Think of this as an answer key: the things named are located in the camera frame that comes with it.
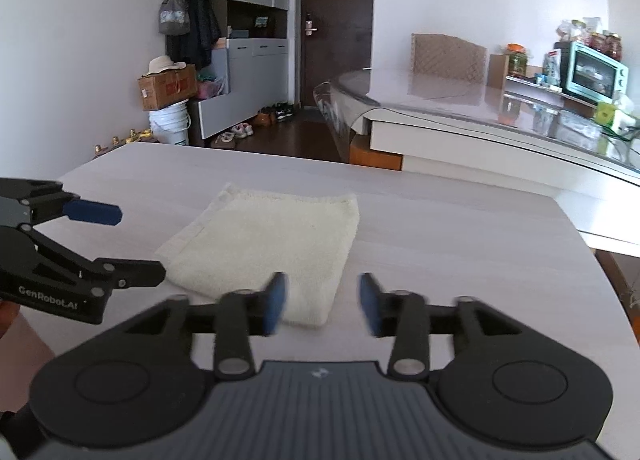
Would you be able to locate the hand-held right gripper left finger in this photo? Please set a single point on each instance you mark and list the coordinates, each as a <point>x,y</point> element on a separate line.
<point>274,302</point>

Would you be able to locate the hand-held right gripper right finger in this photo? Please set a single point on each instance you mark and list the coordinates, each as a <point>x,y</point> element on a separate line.
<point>370,305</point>

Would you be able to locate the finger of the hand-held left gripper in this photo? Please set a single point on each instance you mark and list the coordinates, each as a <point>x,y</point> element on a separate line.
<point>135,274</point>
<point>95,212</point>

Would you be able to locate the cream towel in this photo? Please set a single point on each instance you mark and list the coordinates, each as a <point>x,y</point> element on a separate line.
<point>260,240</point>

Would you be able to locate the person's left hand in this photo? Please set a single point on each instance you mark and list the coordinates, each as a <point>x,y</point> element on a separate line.
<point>7,320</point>

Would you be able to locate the white plastic bucket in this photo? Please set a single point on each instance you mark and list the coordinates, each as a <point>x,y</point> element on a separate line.
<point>172,124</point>

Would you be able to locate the brown cardboard box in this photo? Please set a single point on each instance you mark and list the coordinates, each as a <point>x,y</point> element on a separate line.
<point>167,89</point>

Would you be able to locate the pair of pink sneakers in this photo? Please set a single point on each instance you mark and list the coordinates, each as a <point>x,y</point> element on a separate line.
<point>235,133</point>

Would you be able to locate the cream straw hat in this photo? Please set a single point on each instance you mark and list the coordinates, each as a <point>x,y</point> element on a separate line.
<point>160,64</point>

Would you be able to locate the pink plastic bag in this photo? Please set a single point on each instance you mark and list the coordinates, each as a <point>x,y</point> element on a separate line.
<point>210,87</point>

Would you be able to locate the pair of brown shoes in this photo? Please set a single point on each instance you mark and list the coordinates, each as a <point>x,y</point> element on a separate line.
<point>264,118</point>

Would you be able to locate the pair of black sneakers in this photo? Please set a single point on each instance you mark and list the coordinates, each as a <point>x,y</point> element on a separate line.
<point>284,111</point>

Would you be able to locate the grey hanging bag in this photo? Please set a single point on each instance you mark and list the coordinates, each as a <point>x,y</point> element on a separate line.
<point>174,17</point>

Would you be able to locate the dark hanging coat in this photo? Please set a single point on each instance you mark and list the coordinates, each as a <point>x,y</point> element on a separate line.
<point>200,24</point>

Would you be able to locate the grey hallway cabinet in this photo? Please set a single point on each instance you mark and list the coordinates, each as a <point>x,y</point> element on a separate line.
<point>260,69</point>

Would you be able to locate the white glass-topped dining table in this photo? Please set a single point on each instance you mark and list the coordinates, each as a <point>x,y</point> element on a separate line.
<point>450,99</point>

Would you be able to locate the dark wooden door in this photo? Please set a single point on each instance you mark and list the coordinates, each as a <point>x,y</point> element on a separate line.
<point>340,39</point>

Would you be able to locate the dark wooden sideboard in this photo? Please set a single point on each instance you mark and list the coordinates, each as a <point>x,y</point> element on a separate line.
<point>525,84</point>

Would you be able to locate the silver door lock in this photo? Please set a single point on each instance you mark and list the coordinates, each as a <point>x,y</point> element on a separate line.
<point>310,25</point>

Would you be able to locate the green jar with orange lid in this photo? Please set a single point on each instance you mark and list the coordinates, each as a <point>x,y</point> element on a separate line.
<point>516,63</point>

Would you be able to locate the red and white packet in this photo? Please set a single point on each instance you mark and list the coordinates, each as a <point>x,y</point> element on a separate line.
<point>552,67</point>

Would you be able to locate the green tissue box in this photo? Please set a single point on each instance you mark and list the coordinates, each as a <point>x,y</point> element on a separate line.
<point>612,113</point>

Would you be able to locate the teal toaster oven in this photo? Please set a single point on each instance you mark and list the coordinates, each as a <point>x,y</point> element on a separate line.
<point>595,74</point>

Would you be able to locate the pale-filled glass jar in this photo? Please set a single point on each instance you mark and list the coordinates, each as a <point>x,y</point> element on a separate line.
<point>577,31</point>

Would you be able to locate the red-filled glass jar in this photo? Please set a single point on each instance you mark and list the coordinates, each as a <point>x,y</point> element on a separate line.
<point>614,45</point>
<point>598,41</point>

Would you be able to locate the white plastic bag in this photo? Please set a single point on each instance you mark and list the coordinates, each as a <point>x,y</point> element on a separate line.
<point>592,25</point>

